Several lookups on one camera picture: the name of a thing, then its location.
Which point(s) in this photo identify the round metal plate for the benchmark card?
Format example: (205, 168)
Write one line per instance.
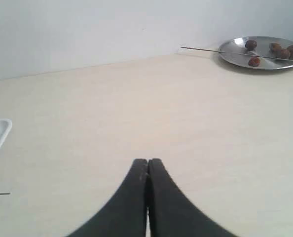
(237, 45)

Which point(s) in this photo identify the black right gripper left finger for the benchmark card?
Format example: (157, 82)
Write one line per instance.
(125, 213)

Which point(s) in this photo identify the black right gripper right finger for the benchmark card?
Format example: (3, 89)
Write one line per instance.
(171, 213)

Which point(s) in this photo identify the metal skewer on plate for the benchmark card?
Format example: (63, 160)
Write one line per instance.
(232, 53)

